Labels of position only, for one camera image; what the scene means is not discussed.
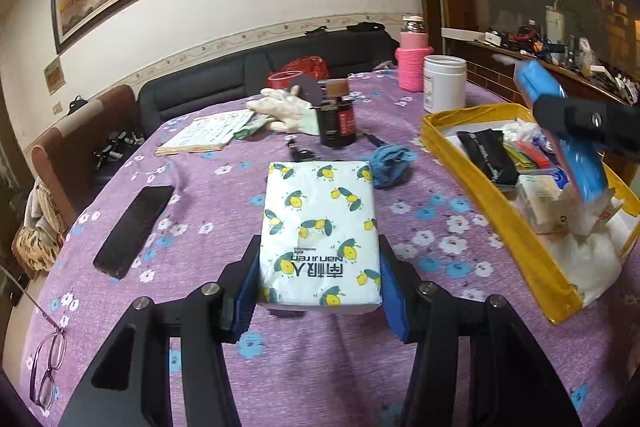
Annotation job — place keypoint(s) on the pink knitted bottle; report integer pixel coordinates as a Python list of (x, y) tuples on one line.
[(412, 67)]

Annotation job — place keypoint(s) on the black smartphone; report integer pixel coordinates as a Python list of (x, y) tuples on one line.
[(132, 232)]

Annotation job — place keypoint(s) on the brown bottle with red label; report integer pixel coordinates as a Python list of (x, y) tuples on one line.
[(336, 122)]

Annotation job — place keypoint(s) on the purple-framed eyeglasses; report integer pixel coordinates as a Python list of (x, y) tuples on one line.
[(50, 352)]

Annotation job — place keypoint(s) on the black pouch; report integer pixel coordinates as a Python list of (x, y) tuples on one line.
[(487, 152)]

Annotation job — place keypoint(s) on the small black tool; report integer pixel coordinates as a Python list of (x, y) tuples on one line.
[(372, 139), (300, 152)]

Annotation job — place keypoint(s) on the paper booklet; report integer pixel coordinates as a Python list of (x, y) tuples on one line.
[(205, 132)]

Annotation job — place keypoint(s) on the red-rimmed bowl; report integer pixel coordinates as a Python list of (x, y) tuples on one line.
[(277, 79)]

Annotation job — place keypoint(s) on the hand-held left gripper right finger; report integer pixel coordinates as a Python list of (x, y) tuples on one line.
[(395, 302)]

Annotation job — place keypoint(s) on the white rubber glove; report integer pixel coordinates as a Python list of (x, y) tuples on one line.
[(285, 109)]

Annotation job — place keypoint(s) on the brown chair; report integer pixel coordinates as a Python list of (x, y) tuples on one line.
[(75, 157)]

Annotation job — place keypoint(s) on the black leather sofa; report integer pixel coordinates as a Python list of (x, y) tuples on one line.
[(210, 82)]

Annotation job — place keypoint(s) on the black metal parts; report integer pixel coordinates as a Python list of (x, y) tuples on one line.
[(117, 147)]

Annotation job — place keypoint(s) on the small blue cloth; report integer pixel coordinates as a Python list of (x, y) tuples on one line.
[(390, 164)]

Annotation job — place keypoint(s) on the shiny red bag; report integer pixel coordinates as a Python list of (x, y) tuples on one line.
[(305, 66)]

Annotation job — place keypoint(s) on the clutter of small items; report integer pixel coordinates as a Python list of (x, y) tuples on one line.
[(575, 57)]

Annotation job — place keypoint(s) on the dark round disc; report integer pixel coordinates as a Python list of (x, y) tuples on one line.
[(309, 89)]

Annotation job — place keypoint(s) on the yellow-edged tray box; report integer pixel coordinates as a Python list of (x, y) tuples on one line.
[(505, 217)]

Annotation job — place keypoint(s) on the small black bag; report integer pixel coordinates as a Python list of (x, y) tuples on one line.
[(76, 103)]

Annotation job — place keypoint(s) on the colourful small packets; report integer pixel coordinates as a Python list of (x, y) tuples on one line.
[(525, 155)]

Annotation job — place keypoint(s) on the blue tissue packet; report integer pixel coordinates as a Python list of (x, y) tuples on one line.
[(580, 167)]

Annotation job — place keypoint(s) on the lemon print tissue pack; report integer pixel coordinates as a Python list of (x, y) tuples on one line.
[(320, 217)]

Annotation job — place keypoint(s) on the green cloth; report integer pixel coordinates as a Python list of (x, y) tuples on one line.
[(250, 129)]

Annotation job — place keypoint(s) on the white cloth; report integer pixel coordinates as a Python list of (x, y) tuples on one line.
[(517, 129)]

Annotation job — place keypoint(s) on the black cloth item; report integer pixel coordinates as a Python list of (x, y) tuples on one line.
[(317, 32), (365, 27)]

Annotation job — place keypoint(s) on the clear-wrapped beige tissue pack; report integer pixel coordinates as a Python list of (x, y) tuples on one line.
[(540, 202)]

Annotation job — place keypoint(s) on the small wall plaque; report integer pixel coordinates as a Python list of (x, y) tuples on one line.
[(55, 77)]

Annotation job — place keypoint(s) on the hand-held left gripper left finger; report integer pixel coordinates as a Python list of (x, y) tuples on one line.
[(245, 302)]

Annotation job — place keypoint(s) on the purple floral tablecloth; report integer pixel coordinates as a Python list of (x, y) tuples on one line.
[(200, 207)]

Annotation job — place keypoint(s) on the patterned cloth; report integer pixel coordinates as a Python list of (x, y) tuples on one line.
[(37, 232)]

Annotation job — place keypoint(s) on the wall socket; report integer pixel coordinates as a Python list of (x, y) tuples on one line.
[(58, 109)]

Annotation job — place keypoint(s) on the white plastic jar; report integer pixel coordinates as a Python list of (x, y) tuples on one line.
[(445, 87)]

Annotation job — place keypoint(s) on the white cotton wad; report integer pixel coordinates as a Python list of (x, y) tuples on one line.
[(595, 262)]

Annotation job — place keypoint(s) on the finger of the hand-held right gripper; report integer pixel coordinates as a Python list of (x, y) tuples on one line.
[(537, 79)]

